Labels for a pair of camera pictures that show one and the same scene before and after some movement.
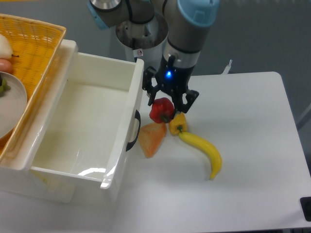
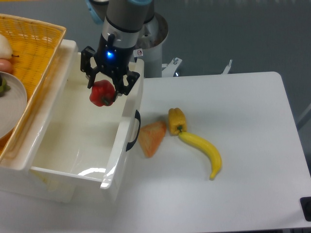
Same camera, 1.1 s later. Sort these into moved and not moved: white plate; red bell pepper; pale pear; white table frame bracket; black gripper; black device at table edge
Moved: black gripper; red bell pepper
Not moved: white plate; black device at table edge; white table frame bracket; pale pear
